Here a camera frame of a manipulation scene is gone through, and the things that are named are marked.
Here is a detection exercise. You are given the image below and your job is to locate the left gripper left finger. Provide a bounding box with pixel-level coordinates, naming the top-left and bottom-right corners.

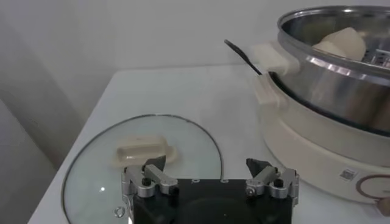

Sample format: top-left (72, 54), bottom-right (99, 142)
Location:
top-left (121, 155), bottom-right (179, 220)

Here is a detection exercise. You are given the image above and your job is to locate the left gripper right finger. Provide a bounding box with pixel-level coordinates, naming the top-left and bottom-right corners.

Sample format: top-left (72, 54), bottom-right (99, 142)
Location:
top-left (245, 157), bottom-right (300, 208)

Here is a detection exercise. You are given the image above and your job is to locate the glass lid with cream handle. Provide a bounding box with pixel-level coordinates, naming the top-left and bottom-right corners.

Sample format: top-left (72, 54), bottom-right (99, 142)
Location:
top-left (60, 114), bottom-right (225, 224)

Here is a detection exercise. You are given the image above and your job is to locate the stainless steel steamer basket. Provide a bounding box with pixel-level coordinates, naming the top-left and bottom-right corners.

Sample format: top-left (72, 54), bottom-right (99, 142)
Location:
top-left (249, 5), bottom-right (390, 136)

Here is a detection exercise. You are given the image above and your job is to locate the cream electric cooker base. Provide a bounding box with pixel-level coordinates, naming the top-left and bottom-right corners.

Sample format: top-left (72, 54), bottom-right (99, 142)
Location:
top-left (251, 69), bottom-right (390, 217)

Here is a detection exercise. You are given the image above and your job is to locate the black cooker power cord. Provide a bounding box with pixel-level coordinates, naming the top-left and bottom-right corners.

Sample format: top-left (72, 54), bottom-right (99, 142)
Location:
top-left (224, 38), bottom-right (263, 76)

